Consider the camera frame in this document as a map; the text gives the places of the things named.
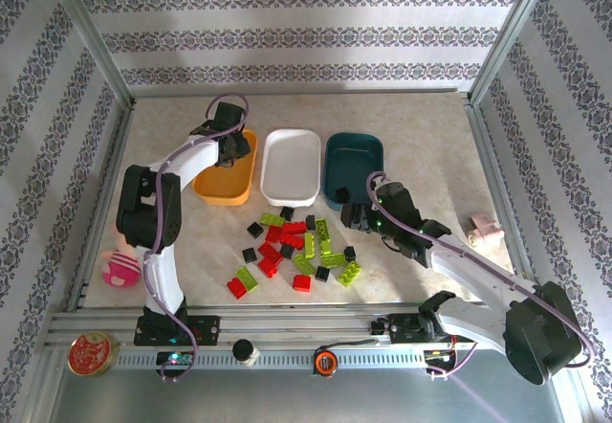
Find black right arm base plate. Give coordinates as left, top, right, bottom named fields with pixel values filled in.
left=389, top=312, right=460, bottom=347

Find teal plastic tray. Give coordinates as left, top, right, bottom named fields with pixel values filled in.
left=321, top=131, right=385, bottom=213

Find round red gold tin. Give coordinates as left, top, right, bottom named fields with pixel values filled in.
left=66, top=330, right=120, bottom=377

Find aluminium frame post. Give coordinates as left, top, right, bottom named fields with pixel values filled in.
left=40, top=0, right=138, bottom=108
left=466, top=0, right=558, bottom=103

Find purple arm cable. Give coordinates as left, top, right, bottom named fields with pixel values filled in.
left=365, top=171, right=599, bottom=381
left=142, top=93, right=251, bottom=384

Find white jar black cap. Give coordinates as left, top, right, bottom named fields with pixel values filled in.
left=231, top=339, right=262, bottom=369

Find circuit board with lights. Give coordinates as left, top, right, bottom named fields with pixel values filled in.
left=156, top=350, right=195, bottom=367

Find orange black round button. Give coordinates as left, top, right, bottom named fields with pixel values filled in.
left=313, top=348, right=336, bottom=376

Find aluminium front frame rail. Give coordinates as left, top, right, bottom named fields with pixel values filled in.
left=45, top=305, right=563, bottom=371

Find white plastic tray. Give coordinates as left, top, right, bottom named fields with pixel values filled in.
left=259, top=128, right=322, bottom=208

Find aluminium back frame rail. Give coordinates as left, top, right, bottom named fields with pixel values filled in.
left=131, top=87, right=472, bottom=103

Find circuit board with wires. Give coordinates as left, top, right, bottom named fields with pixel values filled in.
left=424, top=347, right=458, bottom=363

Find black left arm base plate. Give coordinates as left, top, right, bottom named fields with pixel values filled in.
left=133, top=315, right=221, bottom=347

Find grey slotted cable duct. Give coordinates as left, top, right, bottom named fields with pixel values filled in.
left=114, top=348, right=431, bottom=371

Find orange plastic tray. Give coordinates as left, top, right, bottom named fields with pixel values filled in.
left=191, top=128, right=259, bottom=208

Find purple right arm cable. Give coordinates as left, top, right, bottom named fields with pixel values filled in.
left=365, top=171, right=599, bottom=381

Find pink plush doll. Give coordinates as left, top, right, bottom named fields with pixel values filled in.
left=100, top=224, right=144, bottom=289

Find pale pink toy figure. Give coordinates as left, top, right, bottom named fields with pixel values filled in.
left=466, top=211, right=506, bottom=247

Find aluminium side frame rail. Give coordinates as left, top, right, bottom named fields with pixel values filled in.
left=466, top=97, right=551, bottom=307
left=64, top=100, right=140, bottom=312

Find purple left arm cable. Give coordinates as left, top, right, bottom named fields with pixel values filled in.
left=142, top=93, right=251, bottom=384

